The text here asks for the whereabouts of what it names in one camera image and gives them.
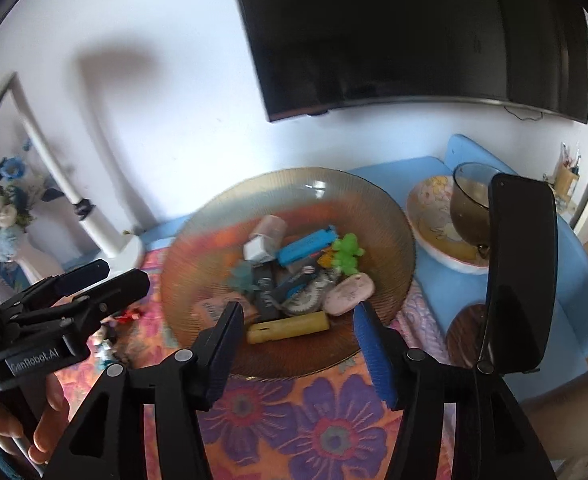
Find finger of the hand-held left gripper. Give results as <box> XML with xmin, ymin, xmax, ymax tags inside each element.
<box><xmin>24</xmin><ymin>259</ymin><xmax>110</xmax><ymax>307</ymax></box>
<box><xmin>0</xmin><ymin>268</ymin><xmax>151</xmax><ymax>343</ymax></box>

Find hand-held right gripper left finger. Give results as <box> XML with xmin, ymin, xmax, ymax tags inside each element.
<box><xmin>36</xmin><ymin>301</ymin><xmax>245</xmax><ymax>480</ymax></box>

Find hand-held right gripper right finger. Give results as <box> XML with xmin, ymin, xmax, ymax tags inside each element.
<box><xmin>353</xmin><ymin>301</ymin><xmax>557</xmax><ymax>480</ymax></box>

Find black stick lighter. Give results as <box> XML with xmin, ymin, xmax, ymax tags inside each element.
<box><xmin>254</xmin><ymin>265</ymin><xmax>282</xmax><ymax>321</ymax></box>

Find beige marker pen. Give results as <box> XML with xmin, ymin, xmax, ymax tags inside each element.
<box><xmin>247</xmin><ymin>311</ymin><xmax>331</xmax><ymax>345</ymax></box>

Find pink oval eraser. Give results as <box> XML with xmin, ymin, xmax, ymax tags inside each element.
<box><xmin>322</xmin><ymin>272</ymin><xmax>375</xmax><ymax>316</ymax></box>

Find small teal toy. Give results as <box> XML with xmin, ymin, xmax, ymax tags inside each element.
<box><xmin>229</xmin><ymin>265</ymin><xmax>255</xmax><ymax>293</ymax></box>

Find dark grey pen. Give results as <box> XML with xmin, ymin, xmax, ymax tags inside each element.
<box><xmin>274</xmin><ymin>265</ymin><xmax>319</xmax><ymax>296</ymax></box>

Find white charger plug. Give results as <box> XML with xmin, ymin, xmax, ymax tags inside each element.
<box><xmin>244</xmin><ymin>236</ymin><xmax>277</xmax><ymax>263</ymax></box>

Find green plastic toy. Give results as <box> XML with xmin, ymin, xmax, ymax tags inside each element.
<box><xmin>331</xmin><ymin>234</ymin><xmax>365</xmax><ymax>276</ymax></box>

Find blue flash drive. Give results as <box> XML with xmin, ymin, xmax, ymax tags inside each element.
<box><xmin>278</xmin><ymin>227</ymin><xmax>342</xmax><ymax>267</ymax></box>

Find clear tape roll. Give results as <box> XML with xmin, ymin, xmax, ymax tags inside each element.
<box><xmin>251</xmin><ymin>215</ymin><xmax>287</xmax><ymax>251</ymax></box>

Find amber ribbed glass bowl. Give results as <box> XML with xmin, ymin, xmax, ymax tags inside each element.
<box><xmin>160</xmin><ymin>167</ymin><xmax>417</xmax><ymax>380</ymax></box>

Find person's left hand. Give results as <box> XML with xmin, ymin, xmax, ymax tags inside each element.
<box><xmin>0</xmin><ymin>374</ymin><xmax>72</xmax><ymax>466</ymax></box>

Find white ribbed vase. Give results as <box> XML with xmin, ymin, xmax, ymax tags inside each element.
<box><xmin>0</xmin><ymin>232</ymin><xmax>62</xmax><ymax>291</ymax></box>

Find small white teal figure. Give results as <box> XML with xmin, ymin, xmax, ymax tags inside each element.
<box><xmin>94</xmin><ymin>327</ymin><xmax>119</xmax><ymax>361</ymax></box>

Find floral quilted mat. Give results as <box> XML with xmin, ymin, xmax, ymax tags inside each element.
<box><xmin>0</xmin><ymin>240</ymin><xmax>460</xmax><ymax>480</ymax></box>

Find round wooden phone stand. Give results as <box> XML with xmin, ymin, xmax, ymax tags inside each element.
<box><xmin>446</xmin><ymin>304</ymin><xmax>490</xmax><ymax>368</ymax></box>

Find blue white artificial flowers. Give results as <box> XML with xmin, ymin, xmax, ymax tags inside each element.
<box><xmin>0</xmin><ymin>140</ymin><xmax>64</xmax><ymax>241</ymax></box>

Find white desk lamp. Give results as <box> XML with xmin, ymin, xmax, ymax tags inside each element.
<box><xmin>0</xmin><ymin>72</ymin><xmax>144</xmax><ymax>273</ymax></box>

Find floral ceramic bowl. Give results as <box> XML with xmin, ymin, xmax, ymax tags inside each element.
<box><xmin>406</xmin><ymin>176</ymin><xmax>492</xmax><ymax>275</ymax></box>

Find black smartphone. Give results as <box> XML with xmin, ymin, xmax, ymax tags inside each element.
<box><xmin>476</xmin><ymin>172</ymin><xmax>558</xmax><ymax>376</ymax></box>

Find brown glass cup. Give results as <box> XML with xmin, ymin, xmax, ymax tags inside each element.
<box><xmin>449</xmin><ymin>162</ymin><xmax>497</xmax><ymax>261</ymax></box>

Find wooden pencil holder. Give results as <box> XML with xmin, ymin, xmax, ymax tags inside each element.
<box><xmin>544</xmin><ymin>142</ymin><xmax>582</xmax><ymax>196</ymax></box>

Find black television screen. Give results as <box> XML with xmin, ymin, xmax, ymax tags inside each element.
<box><xmin>226</xmin><ymin>0</ymin><xmax>588</xmax><ymax>125</ymax></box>

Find black television cable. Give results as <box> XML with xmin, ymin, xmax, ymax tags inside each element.
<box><xmin>503</xmin><ymin>102</ymin><xmax>545</xmax><ymax>122</ymax></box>

